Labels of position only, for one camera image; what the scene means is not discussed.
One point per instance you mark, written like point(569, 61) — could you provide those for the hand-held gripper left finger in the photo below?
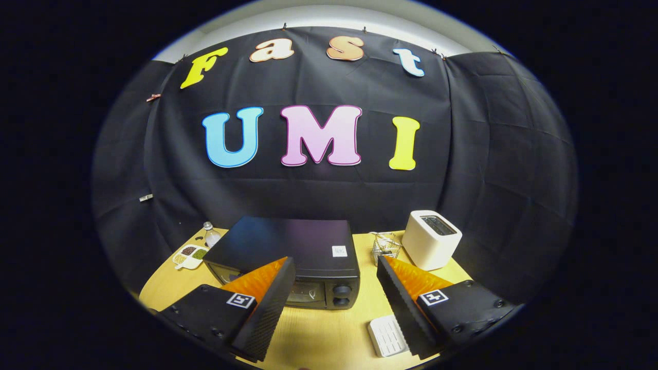
point(267, 313)

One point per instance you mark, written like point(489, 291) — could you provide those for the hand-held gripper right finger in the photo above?
point(406, 318)

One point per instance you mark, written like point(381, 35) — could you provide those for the black toaster oven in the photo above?
point(288, 241)

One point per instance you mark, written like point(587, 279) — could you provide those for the white pop-up toaster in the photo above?
point(426, 246)

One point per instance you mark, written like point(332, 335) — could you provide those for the white rectangular tray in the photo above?
point(385, 336)

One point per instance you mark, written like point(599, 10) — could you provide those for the clear bottle with white cap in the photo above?
point(211, 238)

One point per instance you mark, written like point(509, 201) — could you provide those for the white divided dish of beans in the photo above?
point(187, 259)

